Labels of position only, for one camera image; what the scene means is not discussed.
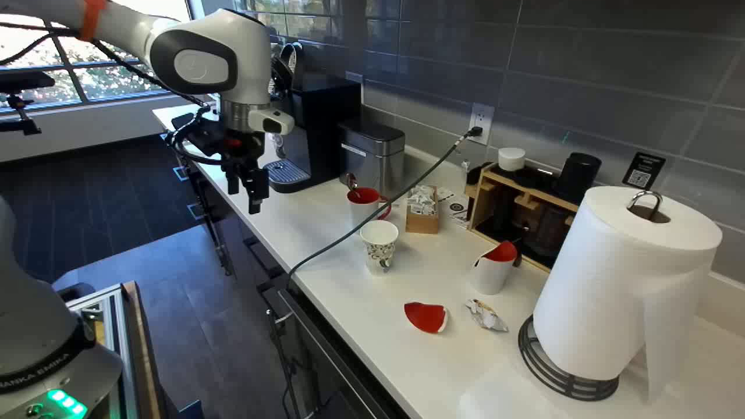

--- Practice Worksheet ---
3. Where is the aluminium robot stand frame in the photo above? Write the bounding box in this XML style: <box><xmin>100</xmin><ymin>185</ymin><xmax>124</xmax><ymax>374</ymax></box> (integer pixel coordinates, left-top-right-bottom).
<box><xmin>65</xmin><ymin>278</ymin><xmax>167</xmax><ymax>419</ymax></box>

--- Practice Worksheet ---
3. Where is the white mug red inside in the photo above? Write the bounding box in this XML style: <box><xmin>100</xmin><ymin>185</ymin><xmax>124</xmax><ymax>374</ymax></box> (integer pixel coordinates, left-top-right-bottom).
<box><xmin>345</xmin><ymin>183</ymin><xmax>394</xmax><ymax>227</ymax></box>

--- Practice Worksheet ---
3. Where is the white paper towel roll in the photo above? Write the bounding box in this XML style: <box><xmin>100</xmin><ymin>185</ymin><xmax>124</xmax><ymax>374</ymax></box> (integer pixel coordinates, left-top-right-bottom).
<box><xmin>531</xmin><ymin>183</ymin><xmax>725</xmax><ymax>399</ymax></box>

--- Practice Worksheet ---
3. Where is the red bowl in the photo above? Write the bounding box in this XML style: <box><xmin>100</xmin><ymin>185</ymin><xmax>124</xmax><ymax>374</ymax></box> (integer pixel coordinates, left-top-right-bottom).
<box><xmin>403</xmin><ymin>300</ymin><xmax>452</xmax><ymax>338</ymax></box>

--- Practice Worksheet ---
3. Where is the crumpled foil wrapper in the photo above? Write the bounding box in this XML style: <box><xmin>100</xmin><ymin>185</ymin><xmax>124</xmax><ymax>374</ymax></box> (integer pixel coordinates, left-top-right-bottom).
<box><xmin>463</xmin><ymin>298</ymin><xmax>510</xmax><ymax>334</ymax></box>

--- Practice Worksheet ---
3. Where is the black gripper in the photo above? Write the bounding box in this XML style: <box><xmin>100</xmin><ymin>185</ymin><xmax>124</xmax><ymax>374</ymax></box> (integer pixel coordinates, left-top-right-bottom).
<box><xmin>213</xmin><ymin>126</ymin><xmax>271</xmax><ymax>215</ymax></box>

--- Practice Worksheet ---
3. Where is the broken white cup red inside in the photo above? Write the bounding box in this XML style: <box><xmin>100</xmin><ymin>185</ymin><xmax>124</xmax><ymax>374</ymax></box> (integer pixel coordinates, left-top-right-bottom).
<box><xmin>469</xmin><ymin>240</ymin><xmax>520</xmax><ymax>296</ymax></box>

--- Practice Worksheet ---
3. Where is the silver metal box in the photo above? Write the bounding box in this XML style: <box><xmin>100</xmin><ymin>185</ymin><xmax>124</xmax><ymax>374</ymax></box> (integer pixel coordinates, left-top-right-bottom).
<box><xmin>338</xmin><ymin>119</ymin><xmax>408</xmax><ymax>196</ymax></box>

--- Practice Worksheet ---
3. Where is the black canister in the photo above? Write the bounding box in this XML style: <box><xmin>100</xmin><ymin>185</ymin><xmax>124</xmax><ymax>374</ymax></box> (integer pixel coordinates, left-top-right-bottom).
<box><xmin>559</xmin><ymin>150</ymin><xmax>603</xmax><ymax>205</ymax></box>

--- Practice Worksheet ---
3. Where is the patterned paper cup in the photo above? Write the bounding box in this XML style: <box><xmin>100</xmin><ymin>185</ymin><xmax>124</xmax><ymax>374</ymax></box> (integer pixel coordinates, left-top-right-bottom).
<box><xmin>358</xmin><ymin>219</ymin><xmax>399</xmax><ymax>274</ymax></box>

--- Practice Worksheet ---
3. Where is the black Keurig coffee machine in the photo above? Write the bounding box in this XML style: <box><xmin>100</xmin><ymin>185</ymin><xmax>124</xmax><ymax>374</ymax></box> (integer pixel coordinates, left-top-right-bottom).
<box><xmin>263</xmin><ymin>42</ymin><xmax>363</xmax><ymax>196</ymax></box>

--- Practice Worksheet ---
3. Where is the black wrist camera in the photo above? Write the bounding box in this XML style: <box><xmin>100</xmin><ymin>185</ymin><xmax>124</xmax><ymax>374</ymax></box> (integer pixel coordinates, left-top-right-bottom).
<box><xmin>165</xmin><ymin>112</ymin><xmax>228</xmax><ymax>162</ymax></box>

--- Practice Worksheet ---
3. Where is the dark cabinet front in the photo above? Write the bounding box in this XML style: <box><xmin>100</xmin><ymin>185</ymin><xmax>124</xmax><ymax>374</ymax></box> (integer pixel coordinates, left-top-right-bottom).
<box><xmin>165</xmin><ymin>136</ymin><xmax>409</xmax><ymax>419</ymax></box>

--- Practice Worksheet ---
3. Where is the black paper towel holder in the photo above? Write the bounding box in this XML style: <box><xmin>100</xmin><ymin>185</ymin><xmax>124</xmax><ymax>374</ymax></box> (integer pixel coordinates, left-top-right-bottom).
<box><xmin>517</xmin><ymin>189</ymin><xmax>665</xmax><ymax>403</ymax></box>

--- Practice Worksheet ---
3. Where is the white wall outlet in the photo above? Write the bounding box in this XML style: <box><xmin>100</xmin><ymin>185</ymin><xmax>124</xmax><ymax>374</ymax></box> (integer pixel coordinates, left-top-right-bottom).
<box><xmin>465</xmin><ymin>101</ymin><xmax>496</xmax><ymax>147</ymax></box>

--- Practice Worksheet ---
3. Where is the black sign card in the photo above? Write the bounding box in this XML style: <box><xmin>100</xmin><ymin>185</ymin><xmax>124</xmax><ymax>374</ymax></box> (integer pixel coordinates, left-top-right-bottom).
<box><xmin>621</xmin><ymin>149</ymin><xmax>667</xmax><ymax>193</ymax></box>

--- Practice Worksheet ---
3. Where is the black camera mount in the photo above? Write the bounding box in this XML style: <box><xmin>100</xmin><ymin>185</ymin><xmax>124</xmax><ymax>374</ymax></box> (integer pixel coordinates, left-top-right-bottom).
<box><xmin>0</xmin><ymin>68</ymin><xmax>57</xmax><ymax>140</ymax></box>

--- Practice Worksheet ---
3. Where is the black power cable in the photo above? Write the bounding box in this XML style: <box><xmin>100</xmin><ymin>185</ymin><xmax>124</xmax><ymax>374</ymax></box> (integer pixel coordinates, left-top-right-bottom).
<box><xmin>257</xmin><ymin>126</ymin><xmax>484</xmax><ymax>296</ymax></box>

